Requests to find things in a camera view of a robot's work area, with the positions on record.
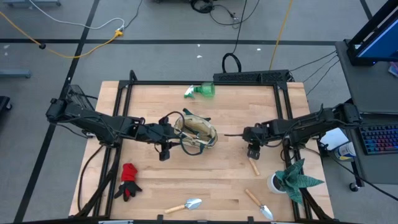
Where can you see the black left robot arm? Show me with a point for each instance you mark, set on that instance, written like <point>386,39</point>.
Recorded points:
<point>93,123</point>

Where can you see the black floor knob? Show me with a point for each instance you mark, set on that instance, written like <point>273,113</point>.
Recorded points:
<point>42,46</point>

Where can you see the grey desk top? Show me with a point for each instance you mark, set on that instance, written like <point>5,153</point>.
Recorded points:
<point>367,90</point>

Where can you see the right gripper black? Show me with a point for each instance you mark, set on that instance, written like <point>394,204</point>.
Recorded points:
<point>258,133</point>

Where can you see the red and black gardening gloves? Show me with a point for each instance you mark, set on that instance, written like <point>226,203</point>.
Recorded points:
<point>129,174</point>

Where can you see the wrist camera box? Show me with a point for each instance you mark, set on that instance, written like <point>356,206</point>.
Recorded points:
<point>164,154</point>
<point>253,153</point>

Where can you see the green plant in white pot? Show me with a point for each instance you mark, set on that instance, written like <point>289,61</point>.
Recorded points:
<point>292,182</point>

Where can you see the black caster wheel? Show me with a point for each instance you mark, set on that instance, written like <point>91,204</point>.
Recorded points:
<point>354,186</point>

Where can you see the black power strip box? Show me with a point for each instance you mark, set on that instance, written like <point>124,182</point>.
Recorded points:
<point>248,76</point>

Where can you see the black power supply box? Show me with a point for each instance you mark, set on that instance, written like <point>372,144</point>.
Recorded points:
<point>77,91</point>

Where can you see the black floor object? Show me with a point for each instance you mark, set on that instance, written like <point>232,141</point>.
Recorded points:
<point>3,107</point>

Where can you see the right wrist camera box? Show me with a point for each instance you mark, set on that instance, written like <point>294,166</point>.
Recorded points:
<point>253,153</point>

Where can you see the green plastic spray bottle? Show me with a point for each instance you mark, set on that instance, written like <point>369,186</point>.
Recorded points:
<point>205,90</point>

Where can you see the backlit rainbow keyboard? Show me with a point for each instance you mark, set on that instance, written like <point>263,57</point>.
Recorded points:
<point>379,138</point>

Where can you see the white and blue can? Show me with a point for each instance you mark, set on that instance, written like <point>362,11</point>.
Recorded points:
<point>345,151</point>

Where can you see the beige green canvas gardening bag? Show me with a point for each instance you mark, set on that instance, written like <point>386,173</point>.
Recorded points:
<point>205,124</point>

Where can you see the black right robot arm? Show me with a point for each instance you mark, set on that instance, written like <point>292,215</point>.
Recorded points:
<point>311,124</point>

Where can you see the black computer monitor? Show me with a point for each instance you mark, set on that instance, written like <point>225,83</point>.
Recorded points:
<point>382,43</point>

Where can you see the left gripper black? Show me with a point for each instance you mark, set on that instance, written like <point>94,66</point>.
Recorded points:
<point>155,132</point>

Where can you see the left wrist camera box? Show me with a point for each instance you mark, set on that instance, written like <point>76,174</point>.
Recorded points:
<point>164,154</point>

